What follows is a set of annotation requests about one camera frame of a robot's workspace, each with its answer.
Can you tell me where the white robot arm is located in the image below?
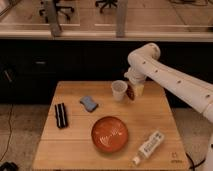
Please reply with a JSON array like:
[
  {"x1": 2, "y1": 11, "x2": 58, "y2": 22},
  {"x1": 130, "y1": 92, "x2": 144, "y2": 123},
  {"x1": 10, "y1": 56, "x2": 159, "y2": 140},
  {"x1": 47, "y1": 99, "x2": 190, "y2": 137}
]
[{"x1": 124, "y1": 43, "x2": 213, "y2": 124}]

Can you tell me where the orange ceramic bowl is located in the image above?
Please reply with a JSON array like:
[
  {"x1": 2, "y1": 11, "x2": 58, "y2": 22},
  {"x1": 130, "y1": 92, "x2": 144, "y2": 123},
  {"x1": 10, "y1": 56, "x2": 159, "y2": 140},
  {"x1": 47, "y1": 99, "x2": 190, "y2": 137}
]
[{"x1": 91, "y1": 116, "x2": 129, "y2": 153}]

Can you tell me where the dark red brown object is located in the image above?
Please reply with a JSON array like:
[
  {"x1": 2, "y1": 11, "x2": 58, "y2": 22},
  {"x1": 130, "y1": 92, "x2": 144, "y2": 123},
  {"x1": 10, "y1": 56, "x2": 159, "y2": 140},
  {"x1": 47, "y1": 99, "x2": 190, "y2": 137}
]
[{"x1": 126, "y1": 85, "x2": 135, "y2": 100}]

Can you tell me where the blue sponge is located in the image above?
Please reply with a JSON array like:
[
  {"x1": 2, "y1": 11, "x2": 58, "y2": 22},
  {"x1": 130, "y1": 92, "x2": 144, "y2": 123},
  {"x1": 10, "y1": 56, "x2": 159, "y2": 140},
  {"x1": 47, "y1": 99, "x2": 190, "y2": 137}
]
[{"x1": 80, "y1": 96, "x2": 98, "y2": 112}]

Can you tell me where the white plastic bottle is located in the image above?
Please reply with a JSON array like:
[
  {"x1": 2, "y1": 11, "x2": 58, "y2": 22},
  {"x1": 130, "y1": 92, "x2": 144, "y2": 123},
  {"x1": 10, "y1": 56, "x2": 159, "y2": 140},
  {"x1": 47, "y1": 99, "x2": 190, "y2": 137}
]
[{"x1": 132, "y1": 131, "x2": 165, "y2": 166}]

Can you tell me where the black office chair right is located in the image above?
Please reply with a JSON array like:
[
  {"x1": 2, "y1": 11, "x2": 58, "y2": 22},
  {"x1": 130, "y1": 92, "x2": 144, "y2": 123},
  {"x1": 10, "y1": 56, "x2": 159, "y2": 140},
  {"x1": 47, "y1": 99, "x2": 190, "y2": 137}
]
[{"x1": 95, "y1": 0, "x2": 118, "y2": 13}]

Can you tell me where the black office chair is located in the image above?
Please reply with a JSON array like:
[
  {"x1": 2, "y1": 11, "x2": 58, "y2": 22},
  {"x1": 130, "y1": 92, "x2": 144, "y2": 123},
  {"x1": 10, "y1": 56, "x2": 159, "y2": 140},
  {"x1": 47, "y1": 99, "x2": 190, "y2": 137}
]
[
  {"x1": 39, "y1": 0, "x2": 75, "y2": 23},
  {"x1": 95, "y1": 0, "x2": 118, "y2": 13}
]

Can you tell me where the black office chair left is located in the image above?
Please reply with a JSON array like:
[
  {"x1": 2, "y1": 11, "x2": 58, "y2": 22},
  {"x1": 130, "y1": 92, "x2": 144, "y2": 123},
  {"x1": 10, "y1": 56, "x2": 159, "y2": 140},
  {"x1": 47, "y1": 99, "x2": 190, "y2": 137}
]
[{"x1": 39, "y1": 0, "x2": 75, "y2": 23}]

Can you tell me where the black device on floor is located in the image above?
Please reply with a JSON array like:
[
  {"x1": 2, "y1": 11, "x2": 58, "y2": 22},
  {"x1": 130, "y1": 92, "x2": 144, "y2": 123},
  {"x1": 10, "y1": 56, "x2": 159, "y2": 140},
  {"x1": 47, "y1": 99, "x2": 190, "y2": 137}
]
[{"x1": 0, "y1": 162, "x2": 18, "y2": 171}]

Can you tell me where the grey metal post right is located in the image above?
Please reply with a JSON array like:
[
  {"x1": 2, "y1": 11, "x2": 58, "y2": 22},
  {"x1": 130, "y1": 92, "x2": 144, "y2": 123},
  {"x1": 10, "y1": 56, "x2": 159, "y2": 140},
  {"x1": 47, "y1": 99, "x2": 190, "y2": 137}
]
[{"x1": 116, "y1": 0, "x2": 128, "y2": 38}]

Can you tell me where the grey metal post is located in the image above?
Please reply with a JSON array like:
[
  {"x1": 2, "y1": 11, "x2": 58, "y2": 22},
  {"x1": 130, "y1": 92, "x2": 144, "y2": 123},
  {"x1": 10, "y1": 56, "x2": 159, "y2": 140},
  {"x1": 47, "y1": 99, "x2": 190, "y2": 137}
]
[
  {"x1": 116, "y1": 0, "x2": 128, "y2": 38},
  {"x1": 45, "y1": 0, "x2": 61, "y2": 37}
]

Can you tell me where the black cable right floor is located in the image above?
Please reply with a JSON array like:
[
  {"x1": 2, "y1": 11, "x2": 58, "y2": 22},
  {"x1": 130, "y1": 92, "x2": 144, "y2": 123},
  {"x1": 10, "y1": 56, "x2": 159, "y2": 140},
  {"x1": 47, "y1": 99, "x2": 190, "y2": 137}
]
[{"x1": 185, "y1": 151, "x2": 208, "y2": 171}]

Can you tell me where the black cable floor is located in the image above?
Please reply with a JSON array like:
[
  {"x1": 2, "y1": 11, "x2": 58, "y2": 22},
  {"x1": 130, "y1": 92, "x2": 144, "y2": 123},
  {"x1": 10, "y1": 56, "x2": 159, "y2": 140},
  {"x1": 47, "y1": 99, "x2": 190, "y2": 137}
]
[
  {"x1": 185, "y1": 151, "x2": 208, "y2": 171},
  {"x1": 0, "y1": 103, "x2": 14, "y2": 163}
]

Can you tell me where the grey metal post left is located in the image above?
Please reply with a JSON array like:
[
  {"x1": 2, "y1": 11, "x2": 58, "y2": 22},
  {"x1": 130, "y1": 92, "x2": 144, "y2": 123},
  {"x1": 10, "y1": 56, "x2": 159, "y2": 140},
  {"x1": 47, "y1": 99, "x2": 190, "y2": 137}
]
[{"x1": 45, "y1": 0, "x2": 61, "y2": 37}]

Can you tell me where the black cable left floor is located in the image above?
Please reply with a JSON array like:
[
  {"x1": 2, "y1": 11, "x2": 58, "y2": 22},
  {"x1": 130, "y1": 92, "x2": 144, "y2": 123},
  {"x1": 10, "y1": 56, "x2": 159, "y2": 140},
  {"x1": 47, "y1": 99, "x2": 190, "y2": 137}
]
[{"x1": 0, "y1": 103, "x2": 14, "y2": 163}]

